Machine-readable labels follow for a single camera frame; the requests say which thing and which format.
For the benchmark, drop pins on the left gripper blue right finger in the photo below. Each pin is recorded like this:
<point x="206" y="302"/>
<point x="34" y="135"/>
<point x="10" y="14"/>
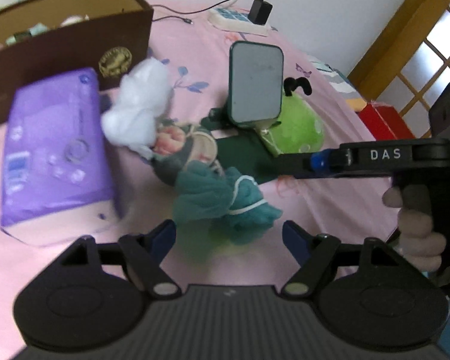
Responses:
<point x="298" y="241"/>

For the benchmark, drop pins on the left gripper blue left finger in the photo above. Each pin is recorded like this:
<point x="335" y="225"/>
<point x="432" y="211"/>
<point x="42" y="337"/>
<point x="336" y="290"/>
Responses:
<point x="159" y="242"/>

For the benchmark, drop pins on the teal knitted cloth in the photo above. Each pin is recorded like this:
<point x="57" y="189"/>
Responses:
<point x="230" y="201"/>

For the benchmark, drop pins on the small doll with hat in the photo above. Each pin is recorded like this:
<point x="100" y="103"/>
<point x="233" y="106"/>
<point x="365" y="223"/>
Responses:
<point x="177" y="145"/>

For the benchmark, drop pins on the green plush toy with antennae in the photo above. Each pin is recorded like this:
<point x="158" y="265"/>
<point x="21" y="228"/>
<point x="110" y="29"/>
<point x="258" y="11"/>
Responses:
<point x="298" y="129"/>

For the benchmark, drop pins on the white plastic bag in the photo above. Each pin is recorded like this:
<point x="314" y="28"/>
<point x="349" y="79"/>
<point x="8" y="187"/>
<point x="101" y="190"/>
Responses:
<point x="143" y="97"/>

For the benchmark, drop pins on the right hand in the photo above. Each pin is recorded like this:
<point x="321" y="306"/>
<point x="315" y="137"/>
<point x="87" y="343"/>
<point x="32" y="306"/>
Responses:
<point x="418" y="243"/>

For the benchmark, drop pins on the red box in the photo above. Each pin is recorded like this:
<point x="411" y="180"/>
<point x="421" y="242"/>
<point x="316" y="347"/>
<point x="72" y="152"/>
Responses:
<point x="384" y="122"/>

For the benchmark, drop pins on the black phone stand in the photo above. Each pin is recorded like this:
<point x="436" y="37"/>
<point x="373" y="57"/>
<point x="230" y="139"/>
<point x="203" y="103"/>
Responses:
<point x="244" y="149"/>

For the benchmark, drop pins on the purple tissue pack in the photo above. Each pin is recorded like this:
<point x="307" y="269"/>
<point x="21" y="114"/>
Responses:
<point x="56" y="183"/>

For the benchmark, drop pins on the white power strip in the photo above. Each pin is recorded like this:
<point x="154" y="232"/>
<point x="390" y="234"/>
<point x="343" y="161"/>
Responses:
<point x="235" y="21"/>

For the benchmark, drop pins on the black charger adapter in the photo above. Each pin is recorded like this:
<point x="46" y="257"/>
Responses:
<point x="259" y="12"/>

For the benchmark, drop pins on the brown cardboard box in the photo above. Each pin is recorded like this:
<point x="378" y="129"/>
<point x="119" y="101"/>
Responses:
<point x="42" y="38"/>

